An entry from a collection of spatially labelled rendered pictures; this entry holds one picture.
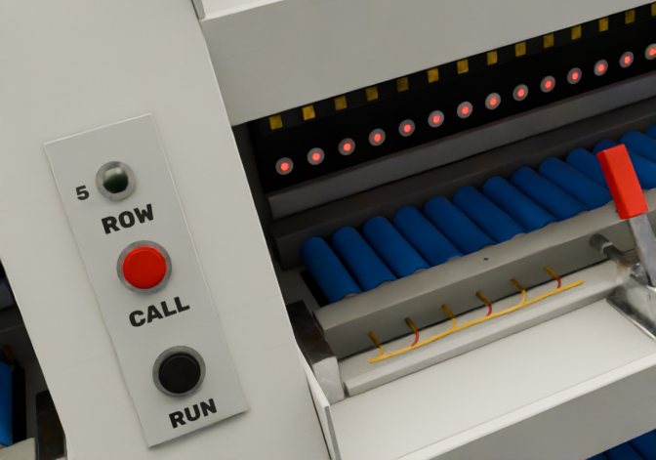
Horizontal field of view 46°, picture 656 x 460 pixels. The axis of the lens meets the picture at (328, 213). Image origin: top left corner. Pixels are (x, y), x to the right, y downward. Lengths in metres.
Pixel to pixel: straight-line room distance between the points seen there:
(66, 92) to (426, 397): 0.21
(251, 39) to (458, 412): 0.19
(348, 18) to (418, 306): 0.16
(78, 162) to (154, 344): 0.07
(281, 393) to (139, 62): 0.14
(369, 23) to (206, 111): 0.08
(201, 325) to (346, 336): 0.11
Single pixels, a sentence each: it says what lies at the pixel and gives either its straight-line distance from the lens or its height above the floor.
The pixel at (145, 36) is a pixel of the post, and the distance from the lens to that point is 0.30.
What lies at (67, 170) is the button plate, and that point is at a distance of 0.30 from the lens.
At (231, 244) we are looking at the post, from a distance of 0.31.
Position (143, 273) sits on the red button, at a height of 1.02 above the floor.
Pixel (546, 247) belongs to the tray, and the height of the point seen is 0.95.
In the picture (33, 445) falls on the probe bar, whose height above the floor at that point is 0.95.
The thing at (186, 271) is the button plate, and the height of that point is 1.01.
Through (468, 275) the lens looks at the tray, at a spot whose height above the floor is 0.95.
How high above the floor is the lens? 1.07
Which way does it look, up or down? 10 degrees down
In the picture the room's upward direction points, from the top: 16 degrees counter-clockwise
